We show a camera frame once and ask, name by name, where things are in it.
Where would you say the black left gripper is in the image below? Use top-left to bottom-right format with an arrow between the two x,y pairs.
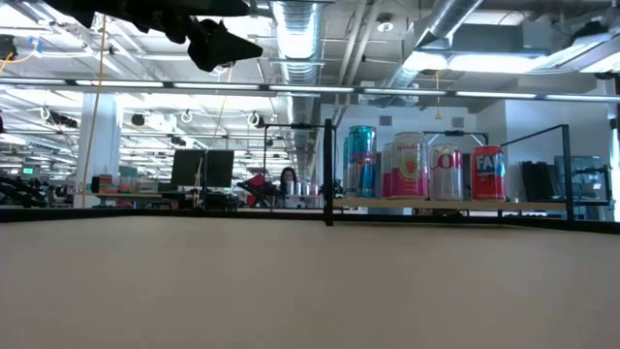
125,0 -> 264,73

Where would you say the silver Diet Coke can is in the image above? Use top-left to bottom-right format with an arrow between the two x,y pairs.
428,143 -> 464,202

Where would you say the red Fanta can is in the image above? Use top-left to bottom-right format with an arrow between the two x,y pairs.
470,144 -> 507,202

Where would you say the long ceiling light bar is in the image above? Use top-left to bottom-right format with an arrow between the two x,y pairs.
0,77 -> 620,104

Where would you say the red black machine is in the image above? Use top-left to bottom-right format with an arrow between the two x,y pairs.
235,173 -> 282,207

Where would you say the person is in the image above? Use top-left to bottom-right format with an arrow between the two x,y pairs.
278,167 -> 299,198

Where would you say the background desk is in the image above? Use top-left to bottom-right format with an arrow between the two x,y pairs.
91,192 -> 169,209

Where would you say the black background machine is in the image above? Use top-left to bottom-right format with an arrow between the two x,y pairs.
0,173 -> 49,208

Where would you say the black panel stack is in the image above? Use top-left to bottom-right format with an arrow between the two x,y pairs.
520,160 -> 557,202

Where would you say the silver round ceiling duct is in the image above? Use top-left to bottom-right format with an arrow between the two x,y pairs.
268,0 -> 336,127

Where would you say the black aluminium table frame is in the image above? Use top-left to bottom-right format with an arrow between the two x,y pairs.
0,206 -> 620,235

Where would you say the silver slanted ceiling duct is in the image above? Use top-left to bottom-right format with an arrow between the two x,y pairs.
382,0 -> 485,98

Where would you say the black background door frame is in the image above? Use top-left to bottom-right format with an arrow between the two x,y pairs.
421,128 -> 489,149

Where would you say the grey rectangular ceiling duct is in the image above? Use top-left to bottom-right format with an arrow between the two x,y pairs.
449,21 -> 553,54

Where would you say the wooden shelf with black frame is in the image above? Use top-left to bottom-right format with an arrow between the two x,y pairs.
323,118 -> 575,228

